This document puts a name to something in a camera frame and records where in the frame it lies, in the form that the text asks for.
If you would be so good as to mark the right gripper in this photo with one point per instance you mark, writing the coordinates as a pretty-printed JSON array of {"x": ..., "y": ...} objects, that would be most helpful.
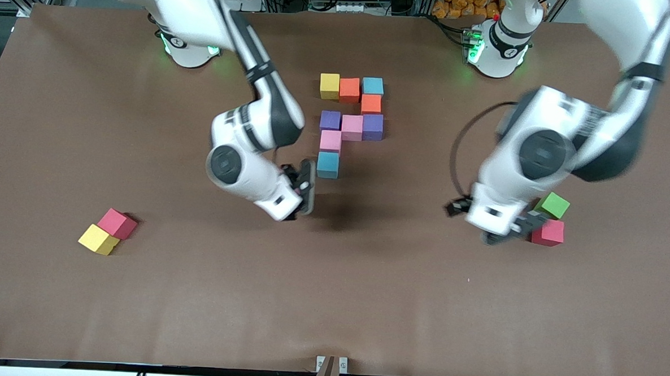
[{"x": 291, "y": 177}]

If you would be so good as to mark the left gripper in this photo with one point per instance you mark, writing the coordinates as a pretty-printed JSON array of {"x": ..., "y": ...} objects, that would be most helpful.
[{"x": 528, "y": 222}]

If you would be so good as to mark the red foam cube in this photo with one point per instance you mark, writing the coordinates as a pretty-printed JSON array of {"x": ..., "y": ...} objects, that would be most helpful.
[{"x": 551, "y": 232}]

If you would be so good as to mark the blue foam cube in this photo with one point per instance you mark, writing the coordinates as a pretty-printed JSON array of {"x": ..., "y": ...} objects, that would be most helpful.
[
  {"x": 373, "y": 85},
  {"x": 327, "y": 165}
]

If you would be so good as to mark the purple foam cube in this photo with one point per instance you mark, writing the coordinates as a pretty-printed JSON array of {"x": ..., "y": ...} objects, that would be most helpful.
[
  {"x": 373, "y": 126},
  {"x": 330, "y": 120}
]

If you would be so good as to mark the yellow foam cube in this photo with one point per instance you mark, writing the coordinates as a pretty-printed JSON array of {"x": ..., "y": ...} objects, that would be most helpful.
[
  {"x": 98, "y": 238},
  {"x": 329, "y": 86}
]

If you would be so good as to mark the orange foam cube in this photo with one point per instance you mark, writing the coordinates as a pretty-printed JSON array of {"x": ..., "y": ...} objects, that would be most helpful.
[
  {"x": 349, "y": 90},
  {"x": 371, "y": 103}
]

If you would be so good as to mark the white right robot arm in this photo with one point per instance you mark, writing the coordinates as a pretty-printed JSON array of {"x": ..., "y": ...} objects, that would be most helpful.
[{"x": 244, "y": 184}]

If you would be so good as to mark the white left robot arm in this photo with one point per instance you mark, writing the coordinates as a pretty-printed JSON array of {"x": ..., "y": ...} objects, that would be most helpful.
[{"x": 539, "y": 163}]

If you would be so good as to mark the green foam cube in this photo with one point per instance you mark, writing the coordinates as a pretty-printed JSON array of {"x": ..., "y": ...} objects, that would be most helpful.
[{"x": 555, "y": 204}]

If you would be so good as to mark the crimson foam cube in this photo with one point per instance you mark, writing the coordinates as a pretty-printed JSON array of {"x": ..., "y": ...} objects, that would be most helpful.
[{"x": 117, "y": 222}]

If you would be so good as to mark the white socket strip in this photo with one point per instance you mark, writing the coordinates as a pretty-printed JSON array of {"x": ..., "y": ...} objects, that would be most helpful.
[{"x": 348, "y": 8}]

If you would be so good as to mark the bag of orange items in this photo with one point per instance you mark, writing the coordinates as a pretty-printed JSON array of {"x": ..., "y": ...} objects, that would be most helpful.
[{"x": 462, "y": 4}]

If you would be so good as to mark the small metal mounting bracket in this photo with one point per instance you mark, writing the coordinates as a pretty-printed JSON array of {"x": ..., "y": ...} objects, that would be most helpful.
[{"x": 331, "y": 374}]

